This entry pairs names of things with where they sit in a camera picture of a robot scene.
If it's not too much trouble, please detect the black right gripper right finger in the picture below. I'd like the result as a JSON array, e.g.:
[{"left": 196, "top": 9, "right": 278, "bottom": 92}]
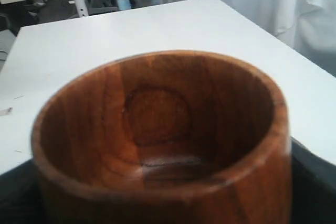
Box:
[{"left": 291, "top": 138, "right": 335, "bottom": 224}]

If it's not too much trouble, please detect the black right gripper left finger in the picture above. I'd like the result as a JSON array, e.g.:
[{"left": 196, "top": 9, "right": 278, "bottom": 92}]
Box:
[{"left": 1, "top": 160, "right": 44, "bottom": 223}]

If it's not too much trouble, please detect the brown wooden cup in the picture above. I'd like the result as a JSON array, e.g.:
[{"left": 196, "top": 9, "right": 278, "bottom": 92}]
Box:
[{"left": 31, "top": 50, "right": 292, "bottom": 223}]

